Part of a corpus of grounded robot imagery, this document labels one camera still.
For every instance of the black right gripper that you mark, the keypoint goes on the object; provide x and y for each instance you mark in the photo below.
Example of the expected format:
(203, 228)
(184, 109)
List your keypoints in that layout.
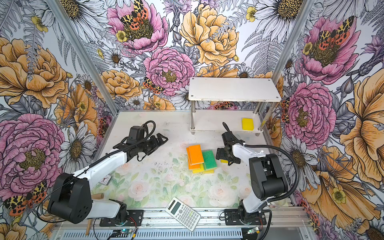
(220, 155)

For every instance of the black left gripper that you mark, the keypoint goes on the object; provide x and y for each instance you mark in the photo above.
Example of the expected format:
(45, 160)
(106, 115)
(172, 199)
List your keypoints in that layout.
(155, 145)

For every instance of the orange top sponge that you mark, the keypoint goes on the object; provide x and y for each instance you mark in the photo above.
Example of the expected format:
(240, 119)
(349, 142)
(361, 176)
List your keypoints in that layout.
(196, 154)

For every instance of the orange sponge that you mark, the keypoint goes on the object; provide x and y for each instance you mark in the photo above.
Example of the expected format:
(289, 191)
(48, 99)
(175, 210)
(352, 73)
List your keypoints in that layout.
(190, 166)
(196, 154)

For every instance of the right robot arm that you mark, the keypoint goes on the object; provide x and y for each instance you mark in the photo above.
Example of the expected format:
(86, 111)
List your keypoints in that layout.
(268, 180)

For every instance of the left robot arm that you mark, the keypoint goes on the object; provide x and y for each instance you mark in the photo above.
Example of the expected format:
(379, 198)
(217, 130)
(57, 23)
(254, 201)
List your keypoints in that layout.
(71, 198)

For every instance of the white two-tier shelf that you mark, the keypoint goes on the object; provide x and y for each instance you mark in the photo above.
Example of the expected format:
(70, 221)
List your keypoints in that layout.
(226, 91)

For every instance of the green scouring sponge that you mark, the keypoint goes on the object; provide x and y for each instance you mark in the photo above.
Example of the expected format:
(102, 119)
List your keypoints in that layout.
(209, 160)

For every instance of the yellow bottom sponge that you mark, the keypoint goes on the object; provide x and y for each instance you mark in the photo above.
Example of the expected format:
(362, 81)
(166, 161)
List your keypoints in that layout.
(203, 170)

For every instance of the orange lower sponge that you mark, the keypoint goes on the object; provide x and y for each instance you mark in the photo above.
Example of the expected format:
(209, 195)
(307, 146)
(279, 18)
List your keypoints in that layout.
(190, 166)

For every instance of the small analog clock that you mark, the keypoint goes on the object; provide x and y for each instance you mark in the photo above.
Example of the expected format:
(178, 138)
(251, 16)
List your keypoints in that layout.
(106, 180)

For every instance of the white scientific calculator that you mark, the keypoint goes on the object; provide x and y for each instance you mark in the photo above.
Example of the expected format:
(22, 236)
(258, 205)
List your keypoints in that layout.
(184, 214)

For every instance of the wooden stick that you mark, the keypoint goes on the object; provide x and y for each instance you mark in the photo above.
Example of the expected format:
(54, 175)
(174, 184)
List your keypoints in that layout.
(98, 196)

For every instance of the green circuit board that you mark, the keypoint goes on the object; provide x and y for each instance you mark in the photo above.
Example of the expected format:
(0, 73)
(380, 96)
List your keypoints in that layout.
(124, 233)

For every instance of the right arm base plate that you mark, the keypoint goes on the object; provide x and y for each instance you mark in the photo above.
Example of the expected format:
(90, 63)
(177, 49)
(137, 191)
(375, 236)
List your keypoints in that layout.
(234, 217)

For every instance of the aluminium front rail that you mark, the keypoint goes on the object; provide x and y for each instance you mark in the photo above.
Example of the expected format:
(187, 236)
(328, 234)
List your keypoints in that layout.
(158, 218)

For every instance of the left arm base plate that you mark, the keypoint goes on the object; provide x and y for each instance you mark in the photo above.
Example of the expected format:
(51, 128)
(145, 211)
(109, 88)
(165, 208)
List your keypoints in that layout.
(135, 218)

